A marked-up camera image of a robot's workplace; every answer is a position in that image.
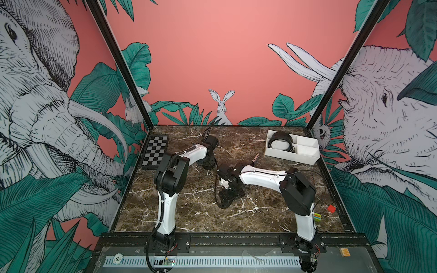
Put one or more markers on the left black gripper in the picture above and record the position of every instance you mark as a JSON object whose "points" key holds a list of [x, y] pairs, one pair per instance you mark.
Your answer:
{"points": [[212, 161]]}

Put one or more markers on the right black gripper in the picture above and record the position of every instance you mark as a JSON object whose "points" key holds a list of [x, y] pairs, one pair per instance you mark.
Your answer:
{"points": [[224, 198]]}

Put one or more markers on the black belt long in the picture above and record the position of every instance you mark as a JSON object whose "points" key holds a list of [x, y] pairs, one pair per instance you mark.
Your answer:
{"points": [[224, 199]]}

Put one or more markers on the long black belt s-curved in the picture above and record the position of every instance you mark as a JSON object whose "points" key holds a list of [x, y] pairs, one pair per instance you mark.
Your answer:
{"points": [[281, 136]]}

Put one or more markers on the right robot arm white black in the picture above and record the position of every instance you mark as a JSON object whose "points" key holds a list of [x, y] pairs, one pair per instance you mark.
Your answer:
{"points": [[296, 190]]}

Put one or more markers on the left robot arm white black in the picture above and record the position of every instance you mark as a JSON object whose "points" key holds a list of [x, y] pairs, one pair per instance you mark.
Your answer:
{"points": [[171, 176]]}

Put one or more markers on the white foam storage box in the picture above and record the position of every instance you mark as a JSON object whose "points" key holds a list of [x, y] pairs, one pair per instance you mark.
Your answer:
{"points": [[306, 149]]}

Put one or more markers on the black white checkerboard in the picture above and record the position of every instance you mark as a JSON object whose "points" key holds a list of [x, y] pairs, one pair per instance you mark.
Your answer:
{"points": [[155, 149]]}

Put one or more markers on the green yellow striped block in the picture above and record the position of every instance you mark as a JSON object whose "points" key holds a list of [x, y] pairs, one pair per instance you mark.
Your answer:
{"points": [[317, 217]]}

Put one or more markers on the red cube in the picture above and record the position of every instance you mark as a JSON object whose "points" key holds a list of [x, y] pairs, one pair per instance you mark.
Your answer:
{"points": [[331, 209]]}

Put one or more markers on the orange label sticker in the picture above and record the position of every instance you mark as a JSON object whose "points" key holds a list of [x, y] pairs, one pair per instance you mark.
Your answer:
{"points": [[344, 252]]}

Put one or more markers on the white round knob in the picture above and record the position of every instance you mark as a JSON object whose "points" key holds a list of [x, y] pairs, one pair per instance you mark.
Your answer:
{"points": [[117, 259]]}

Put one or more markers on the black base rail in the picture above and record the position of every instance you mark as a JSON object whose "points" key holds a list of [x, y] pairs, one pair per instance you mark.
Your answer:
{"points": [[184, 242]]}

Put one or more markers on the white slotted cable duct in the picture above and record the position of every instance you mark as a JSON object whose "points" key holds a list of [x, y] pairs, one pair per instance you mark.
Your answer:
{"points": [[205, 261]]}

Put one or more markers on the left black frame post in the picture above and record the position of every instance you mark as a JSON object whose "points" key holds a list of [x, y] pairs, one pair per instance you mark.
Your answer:
{"points": [[102, 23]]}

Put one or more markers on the black frame post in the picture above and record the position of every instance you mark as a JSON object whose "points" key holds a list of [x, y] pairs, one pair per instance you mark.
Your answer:
{"points": [[371, 20], [102, 23]]}

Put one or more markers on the right black frame post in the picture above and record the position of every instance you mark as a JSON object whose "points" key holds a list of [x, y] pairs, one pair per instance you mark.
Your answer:
{"points": [[371, 20]]}

